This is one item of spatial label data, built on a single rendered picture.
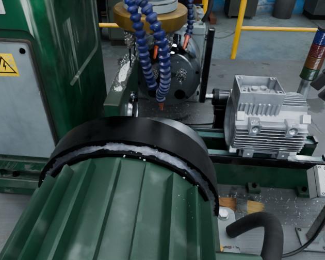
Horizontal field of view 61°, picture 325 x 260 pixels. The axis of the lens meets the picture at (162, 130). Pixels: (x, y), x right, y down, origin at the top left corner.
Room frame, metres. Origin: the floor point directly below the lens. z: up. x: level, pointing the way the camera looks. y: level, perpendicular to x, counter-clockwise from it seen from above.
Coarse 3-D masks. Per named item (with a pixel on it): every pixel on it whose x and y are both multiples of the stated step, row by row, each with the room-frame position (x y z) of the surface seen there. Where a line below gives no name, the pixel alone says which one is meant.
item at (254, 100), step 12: (240, 84) 0.72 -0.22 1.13; (252, 84) 0.73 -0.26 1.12; (264, 84) 0.73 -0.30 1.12; (276, 84) 0.71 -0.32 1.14; (240, 96) 0.64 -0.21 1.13; (252, 96) 0.64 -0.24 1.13; (264, 96) 0.64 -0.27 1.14; (276, 96) 0.64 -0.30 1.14; (240, 108) 0.64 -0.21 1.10; (252, 108) 0.64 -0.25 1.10; (264, 108) 0.63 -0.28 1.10; (276, 108) 0.64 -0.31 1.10
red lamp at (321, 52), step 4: (312, 44) 0.98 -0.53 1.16; (316, 44) 0.96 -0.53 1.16; (312, 48) 0.97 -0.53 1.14; (316, 48) 0.95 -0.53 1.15; (320, 48) 0.95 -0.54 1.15; (324, 48) 0.94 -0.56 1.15; (308, 52) 0.99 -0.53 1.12; (312, 52) 0.96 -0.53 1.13; (316, 52) 0.95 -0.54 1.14; (320, 52) 0.95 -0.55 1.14; (324, 52) 0.94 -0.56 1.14; (316, 56) 0.95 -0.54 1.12; (320, 56) 0.94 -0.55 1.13; (324, 56) 0.95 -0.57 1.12
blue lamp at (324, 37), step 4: (316, 32) 0.98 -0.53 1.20; (320, 32) 0.96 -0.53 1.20; (324, 32) 0.95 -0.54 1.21; (316, 36) 0.97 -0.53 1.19; (320, 36) 0.96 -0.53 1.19; (324, 36) 0.95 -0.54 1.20; (316, 40) 0.96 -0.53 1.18; (320, 40) 0.95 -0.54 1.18; (324, 40) 0.95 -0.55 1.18; (320, 44) 0.95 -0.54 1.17; (324, 44) 0.95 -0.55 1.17
